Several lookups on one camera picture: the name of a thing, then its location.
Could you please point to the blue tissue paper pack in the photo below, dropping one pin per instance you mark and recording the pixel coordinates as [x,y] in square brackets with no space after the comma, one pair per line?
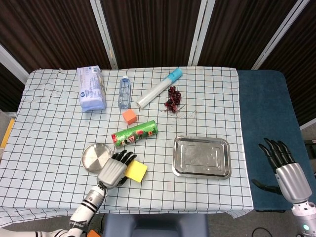
[91,91]

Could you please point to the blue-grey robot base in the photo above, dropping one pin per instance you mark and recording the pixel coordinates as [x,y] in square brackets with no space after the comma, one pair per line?
[155,225]

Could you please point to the clear plastic water bottle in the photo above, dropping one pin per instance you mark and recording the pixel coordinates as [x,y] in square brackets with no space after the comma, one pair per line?
[125,92]

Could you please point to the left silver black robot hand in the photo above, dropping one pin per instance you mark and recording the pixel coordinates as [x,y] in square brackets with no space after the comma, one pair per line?
[112,172]

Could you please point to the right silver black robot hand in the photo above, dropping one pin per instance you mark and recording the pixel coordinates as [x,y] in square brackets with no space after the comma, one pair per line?
[292,180]

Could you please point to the white checkered tablecloth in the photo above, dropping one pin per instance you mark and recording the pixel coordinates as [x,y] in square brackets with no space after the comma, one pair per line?
[49,123]

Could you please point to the yellow foam cube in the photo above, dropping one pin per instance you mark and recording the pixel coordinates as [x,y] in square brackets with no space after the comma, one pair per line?
[137,171]

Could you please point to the dark red grape bunch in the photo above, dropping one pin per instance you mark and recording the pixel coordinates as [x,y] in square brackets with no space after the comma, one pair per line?
[174,97]

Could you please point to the orange foam cube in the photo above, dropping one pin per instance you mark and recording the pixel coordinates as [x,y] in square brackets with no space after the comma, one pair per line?
[129,116]

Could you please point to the green chips can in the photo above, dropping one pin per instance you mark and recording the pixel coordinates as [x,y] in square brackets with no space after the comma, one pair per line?
[135,133]

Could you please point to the cling film roll blue end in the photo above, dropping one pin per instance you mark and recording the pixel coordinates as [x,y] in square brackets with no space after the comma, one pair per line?
[158,89]

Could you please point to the small orange object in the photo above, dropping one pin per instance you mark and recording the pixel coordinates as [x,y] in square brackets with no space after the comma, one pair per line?
[95,234]

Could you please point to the round steel plate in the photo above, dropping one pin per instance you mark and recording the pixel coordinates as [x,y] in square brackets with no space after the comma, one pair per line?
[95,156]

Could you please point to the rectangular steel tray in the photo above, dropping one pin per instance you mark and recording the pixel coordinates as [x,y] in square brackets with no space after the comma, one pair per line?
[202,156]

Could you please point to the dark folding screen white frame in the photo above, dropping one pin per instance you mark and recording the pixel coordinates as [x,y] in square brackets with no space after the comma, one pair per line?
[158,29]

